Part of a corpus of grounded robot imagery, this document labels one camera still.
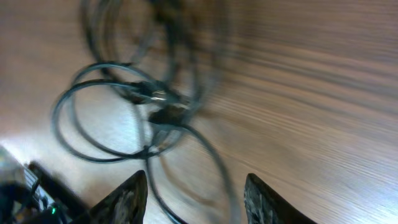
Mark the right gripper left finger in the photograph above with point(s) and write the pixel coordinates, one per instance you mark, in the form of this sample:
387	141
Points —
124	205

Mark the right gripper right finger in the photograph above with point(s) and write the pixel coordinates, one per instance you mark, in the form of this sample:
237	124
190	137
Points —
265	206

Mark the black usb cable long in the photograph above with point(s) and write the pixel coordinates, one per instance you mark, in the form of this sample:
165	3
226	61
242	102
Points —
100	133

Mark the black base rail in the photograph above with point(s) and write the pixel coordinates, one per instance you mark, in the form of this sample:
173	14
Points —
29	194

